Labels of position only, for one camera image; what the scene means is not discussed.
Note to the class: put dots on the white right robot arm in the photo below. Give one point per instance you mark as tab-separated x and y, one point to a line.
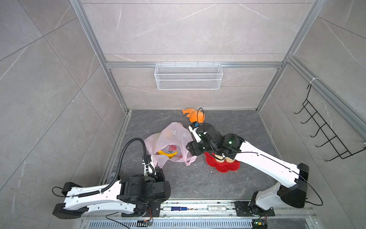
291	186

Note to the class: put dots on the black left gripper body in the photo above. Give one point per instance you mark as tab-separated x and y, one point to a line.
160	180

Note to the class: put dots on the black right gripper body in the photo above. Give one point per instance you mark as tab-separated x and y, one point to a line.
199	148

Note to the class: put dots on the pink plastic bag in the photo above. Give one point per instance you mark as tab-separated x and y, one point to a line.
173	134

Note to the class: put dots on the yellow fake banana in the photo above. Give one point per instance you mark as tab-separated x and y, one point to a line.
169	154

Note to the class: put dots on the blue marker pen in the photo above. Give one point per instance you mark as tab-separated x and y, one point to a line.
178	208

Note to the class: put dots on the beige fake bun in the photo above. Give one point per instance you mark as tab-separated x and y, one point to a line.
219	159
229	160

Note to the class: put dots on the red flower-shaped plate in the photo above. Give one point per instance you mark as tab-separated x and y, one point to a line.
221	167

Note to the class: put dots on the white wire mesh basket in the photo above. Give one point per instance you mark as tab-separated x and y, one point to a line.
188	76

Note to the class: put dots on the small round black-top container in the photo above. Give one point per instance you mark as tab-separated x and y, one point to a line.
112	178

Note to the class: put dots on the black wire hook rack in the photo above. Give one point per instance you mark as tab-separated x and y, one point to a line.
326	130

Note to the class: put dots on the white tube on rail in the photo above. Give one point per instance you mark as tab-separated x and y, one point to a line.
216	208

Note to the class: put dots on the orange toy fruit with loop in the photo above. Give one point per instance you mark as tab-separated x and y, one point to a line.
194	115

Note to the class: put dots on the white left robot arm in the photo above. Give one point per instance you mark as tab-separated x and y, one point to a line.
86	200

